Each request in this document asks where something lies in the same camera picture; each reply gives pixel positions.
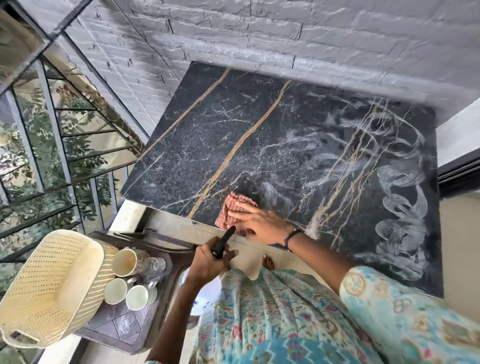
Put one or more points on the clear drinking glass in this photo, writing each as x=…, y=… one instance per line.
x=153, y=267

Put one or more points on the cream plastic basket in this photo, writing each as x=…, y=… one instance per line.
x=48, y=288

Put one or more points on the black marble table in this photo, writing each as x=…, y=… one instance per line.
x=262, y=131

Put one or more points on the cream floral cup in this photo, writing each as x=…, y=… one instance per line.
x=129, y=262

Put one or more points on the person's right hand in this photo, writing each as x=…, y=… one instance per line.
x=262, y=223

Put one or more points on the brown checked cloth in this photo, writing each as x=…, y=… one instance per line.
x=230, y=204

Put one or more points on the white spray bottle black head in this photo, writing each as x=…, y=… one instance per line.
x=221, y=243

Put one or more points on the person's left forearm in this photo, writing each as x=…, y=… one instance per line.
x=172, y=322

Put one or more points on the person's right forearm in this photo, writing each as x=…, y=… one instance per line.
x=322, y=258

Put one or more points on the black door frame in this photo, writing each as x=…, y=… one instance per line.
x=459, y=174

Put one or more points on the green leafy tree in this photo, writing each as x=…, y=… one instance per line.
x=41, y=142

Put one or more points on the dark brown plastic stool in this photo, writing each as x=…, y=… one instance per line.
x=123, y=322

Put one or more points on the person's foot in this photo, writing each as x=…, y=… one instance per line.
x=268, y=262

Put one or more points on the person's left hand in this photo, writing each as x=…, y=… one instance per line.
x=208, y=262

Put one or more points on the white concrete ledge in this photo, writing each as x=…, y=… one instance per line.
x=123, y=217

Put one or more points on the black metal railing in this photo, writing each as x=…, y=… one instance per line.
x=45, y=93

